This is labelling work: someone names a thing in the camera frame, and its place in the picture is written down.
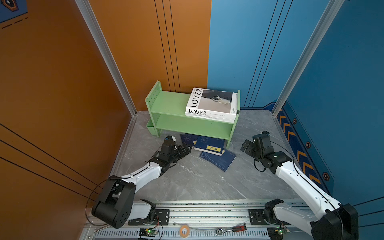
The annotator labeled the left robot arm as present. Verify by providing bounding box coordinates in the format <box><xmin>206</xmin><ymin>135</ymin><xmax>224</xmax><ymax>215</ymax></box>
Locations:
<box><xmin>91</xmin><ymin>136</ymin><xmax>193</xmax><ymax>229</ymax></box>

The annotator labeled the white LOVER book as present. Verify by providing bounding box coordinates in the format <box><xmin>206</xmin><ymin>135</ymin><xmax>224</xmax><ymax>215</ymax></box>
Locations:
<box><xmin>185</xmin><ymin>88</ymin><xmax>238</xmax><ymax>120</ymax></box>

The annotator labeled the green two-tier shelf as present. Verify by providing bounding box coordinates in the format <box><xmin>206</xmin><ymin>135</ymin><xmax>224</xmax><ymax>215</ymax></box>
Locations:
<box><xmin>145</xmin><ymin>81</ymin><xmax>240</xmax><ymax>148</ymax></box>

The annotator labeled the small circuit board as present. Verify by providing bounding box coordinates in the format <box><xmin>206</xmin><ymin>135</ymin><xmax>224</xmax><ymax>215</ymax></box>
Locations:
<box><xmin>267</xmin><ymin>228</ymin><xmax>287</xmax><ymax>240</ymax></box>
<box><xmin>138</xmin><ymin>229</ymin><xmax>160</xmax><ymax>240</ymax></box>

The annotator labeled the ratchet with red handle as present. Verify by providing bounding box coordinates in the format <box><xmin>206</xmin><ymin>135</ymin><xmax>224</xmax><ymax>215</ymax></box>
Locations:
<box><xmin>215</xmin><ymin>225</ymin><xmax>247</xmax><ymax>236</ymax></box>

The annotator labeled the small circuit board right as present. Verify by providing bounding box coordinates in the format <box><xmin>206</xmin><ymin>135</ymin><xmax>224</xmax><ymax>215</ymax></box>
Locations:
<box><xmin>267</xmin><ymin>228</ymin><xmax>287</xmax><ymax>240</ymax></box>

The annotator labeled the white book with brown pattern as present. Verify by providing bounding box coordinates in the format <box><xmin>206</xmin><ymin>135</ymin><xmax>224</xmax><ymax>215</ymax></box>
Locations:
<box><xmin>185</xmin><ymin>113</ymin><xmax>235</xmax><ymax>124</ymax></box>

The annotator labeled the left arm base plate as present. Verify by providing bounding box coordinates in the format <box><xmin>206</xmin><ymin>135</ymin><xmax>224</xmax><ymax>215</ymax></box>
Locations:
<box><xmin>128</xmin><ymin>209</ymin><xmax>170</xmax><ymax>226</ymax></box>

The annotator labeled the tape roll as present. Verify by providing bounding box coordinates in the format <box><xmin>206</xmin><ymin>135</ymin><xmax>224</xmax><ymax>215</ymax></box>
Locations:
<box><xmin>179</xmin><ymin>225</ymin><xmax>190</xmax><ymax>239</ymax></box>

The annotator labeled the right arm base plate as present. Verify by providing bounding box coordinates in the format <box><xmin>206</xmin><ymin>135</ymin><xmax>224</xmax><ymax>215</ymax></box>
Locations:
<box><xmin>248</xmin><ymin>209</ymin><xmax>289</xmax><ymax>226</ymax></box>

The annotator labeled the blue book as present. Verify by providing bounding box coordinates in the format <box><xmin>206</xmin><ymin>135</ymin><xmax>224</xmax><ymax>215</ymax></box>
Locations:
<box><xmin>200</xmin><ymin>149</ymin><xmax>236</xmax><ymax>172</ymax></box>
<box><xmin>194</xmin><ymin>136</ymin><xmax>225</xmax><ymax>156</ymax></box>
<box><xmin>180</xmin><ymin>133</ymin><xmax>199</xmax><ymax>150</ymax></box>

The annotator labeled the small circuit board left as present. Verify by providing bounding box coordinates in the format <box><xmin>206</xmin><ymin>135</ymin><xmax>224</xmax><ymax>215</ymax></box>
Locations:
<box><xmin>138</xmin><ymin>229</ymin><xmax>160</xmax><ymax>240</ymax></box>

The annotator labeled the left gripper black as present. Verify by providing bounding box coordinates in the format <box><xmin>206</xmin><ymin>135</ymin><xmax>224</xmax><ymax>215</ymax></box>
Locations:
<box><xmin>168</xmin><ymin>142</ymin><xmax>193</xmax><ymax>165</ymax></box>

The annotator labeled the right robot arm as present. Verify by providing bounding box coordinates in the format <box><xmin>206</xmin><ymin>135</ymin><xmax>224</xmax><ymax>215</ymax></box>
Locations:
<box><xmin>241</xmin><ymin>131</ymin><xmax>359</xmax><ymax>240</ymax></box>

